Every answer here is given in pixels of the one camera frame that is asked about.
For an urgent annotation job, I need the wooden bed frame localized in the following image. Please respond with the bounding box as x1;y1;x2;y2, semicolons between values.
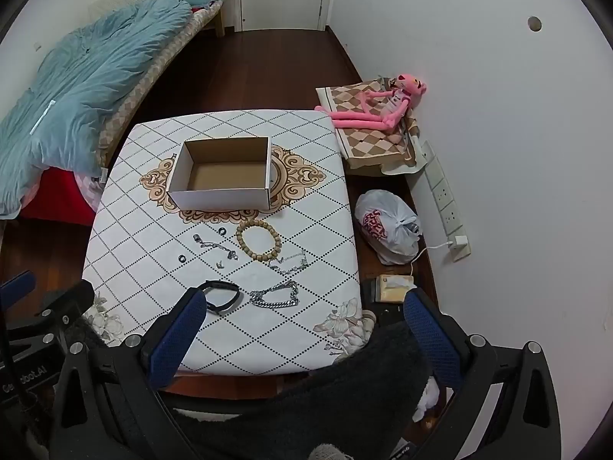
194;2;227;38

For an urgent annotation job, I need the white diamond-pattern tablecloth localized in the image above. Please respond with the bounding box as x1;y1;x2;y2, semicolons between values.
81;109;377;377

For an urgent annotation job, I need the chunky silver chain bracelet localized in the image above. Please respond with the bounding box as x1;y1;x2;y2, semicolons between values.
248;282;301;310

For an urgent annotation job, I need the white charger cable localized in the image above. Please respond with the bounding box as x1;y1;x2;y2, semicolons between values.
408;241;454;279

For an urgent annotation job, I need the wooden bead bracelet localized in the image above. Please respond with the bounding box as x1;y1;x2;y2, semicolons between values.
235;219;280;263

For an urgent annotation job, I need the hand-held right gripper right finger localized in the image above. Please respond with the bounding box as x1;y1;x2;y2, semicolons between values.
403;287;563;460

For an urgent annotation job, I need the cardboard box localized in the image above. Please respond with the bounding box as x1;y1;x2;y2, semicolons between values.
166;136;273;212

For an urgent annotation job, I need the light blue duvet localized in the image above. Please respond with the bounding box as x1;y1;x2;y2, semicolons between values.
0;0;192;216

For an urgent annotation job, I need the white wall socket row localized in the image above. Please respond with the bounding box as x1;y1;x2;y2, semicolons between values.
416;140;473;262

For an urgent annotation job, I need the small black case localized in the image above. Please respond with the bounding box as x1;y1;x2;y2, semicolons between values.
198;280;242;316

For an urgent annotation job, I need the yellow flat box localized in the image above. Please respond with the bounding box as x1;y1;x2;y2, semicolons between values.
374;274;419;304

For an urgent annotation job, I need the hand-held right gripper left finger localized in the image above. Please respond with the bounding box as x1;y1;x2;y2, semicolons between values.
49;286;208;460

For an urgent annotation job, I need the brown checkered cushion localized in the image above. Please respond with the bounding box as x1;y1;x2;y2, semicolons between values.
315;79;423;176

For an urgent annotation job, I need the silver charm bracelet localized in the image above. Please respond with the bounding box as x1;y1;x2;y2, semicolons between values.
193;233;239;262

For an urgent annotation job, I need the pink plush toy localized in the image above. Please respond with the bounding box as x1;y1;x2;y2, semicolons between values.
314;73;429;131

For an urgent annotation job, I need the white plastic bag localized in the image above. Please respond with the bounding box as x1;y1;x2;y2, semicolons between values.
354;189;423;266

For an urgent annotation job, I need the thin silver necklace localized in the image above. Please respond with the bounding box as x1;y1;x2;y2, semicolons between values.
267;250;310;277

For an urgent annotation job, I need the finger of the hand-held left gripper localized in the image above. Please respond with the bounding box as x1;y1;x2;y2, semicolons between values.
0;271;38;306
30;279;95;352

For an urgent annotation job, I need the red blanket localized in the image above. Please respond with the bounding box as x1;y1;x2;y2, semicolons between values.
20;165;100;227

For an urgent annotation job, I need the pink checkered quilt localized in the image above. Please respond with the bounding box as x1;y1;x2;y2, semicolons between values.
72;171;110;212

